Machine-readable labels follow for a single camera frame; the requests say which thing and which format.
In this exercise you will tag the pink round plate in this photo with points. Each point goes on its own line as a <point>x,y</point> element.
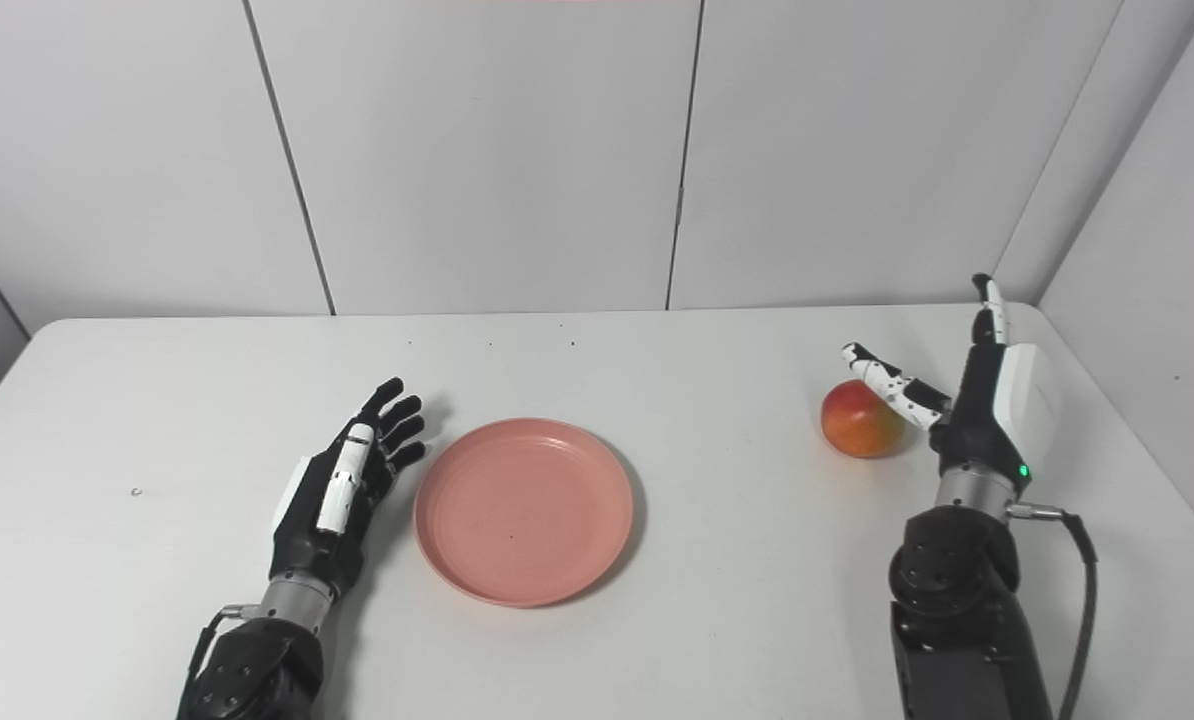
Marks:
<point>524,512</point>

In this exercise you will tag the red yellow pomegranate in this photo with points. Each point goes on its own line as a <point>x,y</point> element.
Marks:
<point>859,420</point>

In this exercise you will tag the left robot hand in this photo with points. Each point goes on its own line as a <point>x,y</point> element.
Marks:
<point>332,520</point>

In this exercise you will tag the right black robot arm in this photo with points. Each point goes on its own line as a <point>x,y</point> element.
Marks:
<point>962,600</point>

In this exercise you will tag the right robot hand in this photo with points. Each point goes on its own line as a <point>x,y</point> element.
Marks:
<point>987,410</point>

